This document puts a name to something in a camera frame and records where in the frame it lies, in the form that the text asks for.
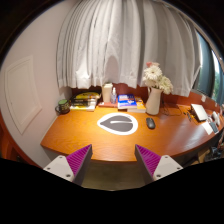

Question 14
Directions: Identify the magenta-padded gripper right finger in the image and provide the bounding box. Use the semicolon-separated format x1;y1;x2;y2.
134;144;184;185

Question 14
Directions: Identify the white laptop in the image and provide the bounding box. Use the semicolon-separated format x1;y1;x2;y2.
190;103;209;122

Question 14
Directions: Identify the dark green mug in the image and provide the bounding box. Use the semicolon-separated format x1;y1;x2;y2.
54;99;71;115

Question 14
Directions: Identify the white flower bunch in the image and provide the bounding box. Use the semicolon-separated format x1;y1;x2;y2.
142;61;174;95

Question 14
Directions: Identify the window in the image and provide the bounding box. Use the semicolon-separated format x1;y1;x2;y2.
194;31;224;104

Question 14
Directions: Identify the white ceramic vase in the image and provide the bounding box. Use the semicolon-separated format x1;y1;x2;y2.
145;86;163;116

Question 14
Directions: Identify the dark grey computer mouse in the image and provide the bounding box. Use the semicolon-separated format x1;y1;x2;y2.
145;117;157;130

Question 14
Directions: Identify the clear spray bottle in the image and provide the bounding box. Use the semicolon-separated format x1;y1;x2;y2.
110;87;118;105

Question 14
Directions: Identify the black cable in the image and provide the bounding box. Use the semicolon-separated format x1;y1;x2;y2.
160;98;188;117

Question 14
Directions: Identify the white curtain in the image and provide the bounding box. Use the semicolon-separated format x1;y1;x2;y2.
55;0;203;98

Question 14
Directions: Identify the white yellow book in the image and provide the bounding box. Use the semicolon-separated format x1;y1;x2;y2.
69;103;98;112

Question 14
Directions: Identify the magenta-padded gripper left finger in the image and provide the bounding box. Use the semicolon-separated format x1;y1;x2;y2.
43;143;93;186

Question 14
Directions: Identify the round white grey mouse pad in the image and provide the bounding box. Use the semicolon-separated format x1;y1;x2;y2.
96;112;139;136

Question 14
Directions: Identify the flat red book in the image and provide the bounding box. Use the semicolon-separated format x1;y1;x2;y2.
97;100;119;108

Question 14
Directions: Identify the white wall panel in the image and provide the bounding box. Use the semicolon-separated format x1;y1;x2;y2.
4;55;43;135

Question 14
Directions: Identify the cream travel tumbler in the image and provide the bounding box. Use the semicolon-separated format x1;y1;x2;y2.
101;82;114;104

